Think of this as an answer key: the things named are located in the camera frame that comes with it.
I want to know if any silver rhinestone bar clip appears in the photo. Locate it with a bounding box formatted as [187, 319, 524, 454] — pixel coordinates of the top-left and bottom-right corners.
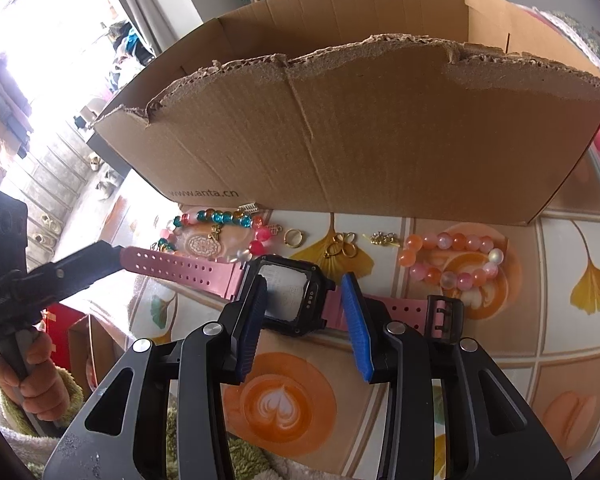
[237, 203, 260, 214]

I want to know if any left hand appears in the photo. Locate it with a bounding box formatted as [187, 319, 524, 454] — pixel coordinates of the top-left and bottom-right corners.
[0, 328, 70, 422]

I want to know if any brown cardboard box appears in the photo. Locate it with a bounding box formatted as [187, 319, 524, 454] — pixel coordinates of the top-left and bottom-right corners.
[95, 0, 600, 226]

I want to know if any rhinestone gold charm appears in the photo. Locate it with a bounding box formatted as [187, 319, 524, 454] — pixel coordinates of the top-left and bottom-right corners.
[364, 232, 402, 247]

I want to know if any multicolour bead bracelet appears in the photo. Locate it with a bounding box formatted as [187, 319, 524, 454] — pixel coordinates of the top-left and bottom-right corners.
[151, 207, 276, 265]

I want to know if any pink strap digital watch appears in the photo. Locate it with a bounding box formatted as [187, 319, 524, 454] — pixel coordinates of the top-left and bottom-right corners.
[121, 247, 464, 342]

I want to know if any orange pink bead bracelet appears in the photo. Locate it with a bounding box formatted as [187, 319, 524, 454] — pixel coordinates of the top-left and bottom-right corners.
[398, 231, 506, 292]

